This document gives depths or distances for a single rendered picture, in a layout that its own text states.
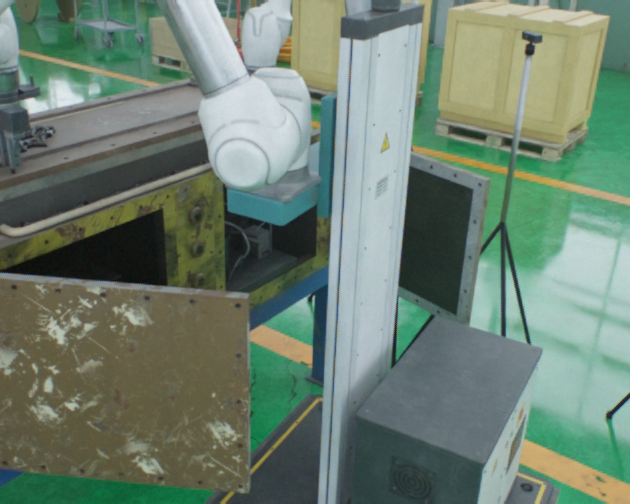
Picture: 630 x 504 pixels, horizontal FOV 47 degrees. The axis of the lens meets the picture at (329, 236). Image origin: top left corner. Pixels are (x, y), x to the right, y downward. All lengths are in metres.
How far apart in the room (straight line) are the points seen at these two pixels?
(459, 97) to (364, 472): 5.22
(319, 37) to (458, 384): 6.00
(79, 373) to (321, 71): 6.21
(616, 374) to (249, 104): 2.74
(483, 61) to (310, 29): 1.97
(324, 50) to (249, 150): 6.31
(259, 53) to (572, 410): 2.16
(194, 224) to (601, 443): 1.95
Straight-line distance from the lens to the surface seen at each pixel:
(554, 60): 6.49
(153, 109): 2.48
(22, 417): 1.98
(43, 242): 1.96
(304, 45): 7.85
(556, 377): 3.67
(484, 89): 6.76
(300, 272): 2.83
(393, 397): 1.96
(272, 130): 1.44
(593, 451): 3.30
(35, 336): 1.82
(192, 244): 2.32
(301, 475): 2.48
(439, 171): 2.48
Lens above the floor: 2.03
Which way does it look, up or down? 25 degrees down
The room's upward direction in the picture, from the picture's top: 3 degrees clockwise
